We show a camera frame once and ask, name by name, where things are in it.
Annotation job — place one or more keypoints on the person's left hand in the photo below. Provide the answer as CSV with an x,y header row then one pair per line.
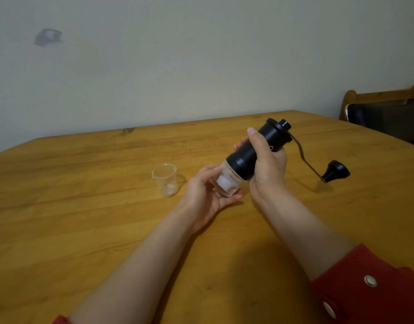
x,y
198,202

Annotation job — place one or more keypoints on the person's right hand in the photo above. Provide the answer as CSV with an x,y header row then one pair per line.
x,y
269,172

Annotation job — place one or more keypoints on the black hand grinder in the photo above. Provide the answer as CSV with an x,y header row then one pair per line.
x,y
245,156

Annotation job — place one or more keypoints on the clear plastic cup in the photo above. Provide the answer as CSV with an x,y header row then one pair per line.
x,y
165,182

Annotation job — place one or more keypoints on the clear grinder jar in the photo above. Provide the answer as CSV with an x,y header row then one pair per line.
x,y
229,172

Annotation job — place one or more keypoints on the person's right forearm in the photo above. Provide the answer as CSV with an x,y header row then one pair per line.
x,y
304,232

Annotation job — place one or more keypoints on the person's left forearm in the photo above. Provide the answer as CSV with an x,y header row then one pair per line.
x,y
136,276

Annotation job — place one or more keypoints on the black chair pad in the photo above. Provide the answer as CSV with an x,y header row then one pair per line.
x,y
389,121

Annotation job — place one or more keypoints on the wooden chair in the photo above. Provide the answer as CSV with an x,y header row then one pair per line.
x,y
379,96

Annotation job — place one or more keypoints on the red right sleeve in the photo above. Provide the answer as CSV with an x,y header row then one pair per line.
x,y
369,300

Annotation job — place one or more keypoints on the red sleeve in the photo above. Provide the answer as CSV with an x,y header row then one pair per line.
x,y
60,320
369,300

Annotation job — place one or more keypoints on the red left sleeve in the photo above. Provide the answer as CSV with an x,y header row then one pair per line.
x,y
60,320

